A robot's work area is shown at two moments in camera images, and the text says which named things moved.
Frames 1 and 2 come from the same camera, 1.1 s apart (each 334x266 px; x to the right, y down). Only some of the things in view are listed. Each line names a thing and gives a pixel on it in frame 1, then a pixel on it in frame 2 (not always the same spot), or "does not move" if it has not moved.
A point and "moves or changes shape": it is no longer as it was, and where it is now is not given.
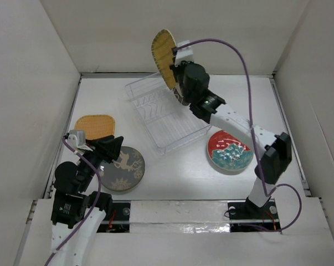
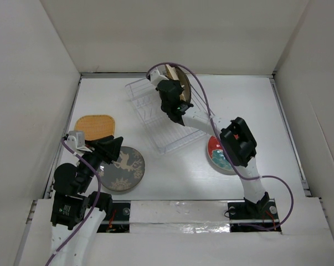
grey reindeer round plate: [124, 173] does not move
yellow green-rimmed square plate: [162, 45] moves or changes shape
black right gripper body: [180, 73] -> [179, 88]
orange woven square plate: [96, 126] does not move
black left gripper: [113, 151] does not move
